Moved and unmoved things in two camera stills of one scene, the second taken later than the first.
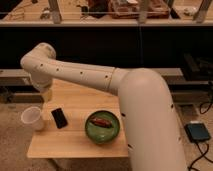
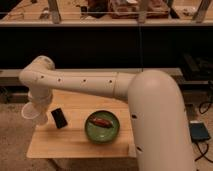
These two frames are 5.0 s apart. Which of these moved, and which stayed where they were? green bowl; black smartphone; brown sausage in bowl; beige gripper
Moved: beige gripper
Stayed: black smartphone; green bowl; brown sausage in bowl
